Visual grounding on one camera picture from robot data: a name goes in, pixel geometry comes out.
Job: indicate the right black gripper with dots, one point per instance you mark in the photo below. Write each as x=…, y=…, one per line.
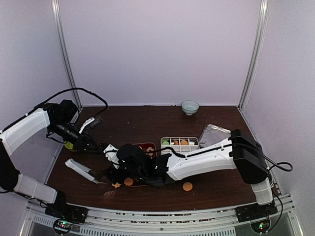
x=113, y=177

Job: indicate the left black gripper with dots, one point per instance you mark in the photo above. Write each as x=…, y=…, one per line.
x=84, y=139

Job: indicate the white handled metal tongs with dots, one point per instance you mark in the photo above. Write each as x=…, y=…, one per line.
x=89, y=174

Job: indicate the round tan cookie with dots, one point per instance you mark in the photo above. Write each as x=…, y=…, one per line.
x=187, y=186

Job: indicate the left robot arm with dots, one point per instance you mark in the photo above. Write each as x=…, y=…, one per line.
x=55, y=118

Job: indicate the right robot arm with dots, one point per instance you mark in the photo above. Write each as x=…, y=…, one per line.
x=238, y=151

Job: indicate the leaf shaped tan cookie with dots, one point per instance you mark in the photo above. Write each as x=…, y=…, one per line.
x=116, y=185

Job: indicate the bottom left round cookie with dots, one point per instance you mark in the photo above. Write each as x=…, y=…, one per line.
x=128, y=182

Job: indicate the green plastic bowl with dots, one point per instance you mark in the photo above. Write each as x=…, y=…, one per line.
x=69, y=146

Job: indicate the brown flower cookie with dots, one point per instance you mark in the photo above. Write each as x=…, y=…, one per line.
x=150, y=151

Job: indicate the dark red cookie tray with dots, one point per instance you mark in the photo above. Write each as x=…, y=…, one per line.
x=146, y=147

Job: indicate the white divided cookie tin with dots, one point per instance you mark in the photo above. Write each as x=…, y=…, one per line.
x=193, y=144

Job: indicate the pale blue ceramic bowl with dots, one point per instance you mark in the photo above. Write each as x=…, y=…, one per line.
x=189, y=107

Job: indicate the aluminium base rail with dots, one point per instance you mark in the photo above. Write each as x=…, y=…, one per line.
x=208, y=222

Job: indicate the right aluminium frame post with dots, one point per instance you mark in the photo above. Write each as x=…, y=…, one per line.
x=257, y=46

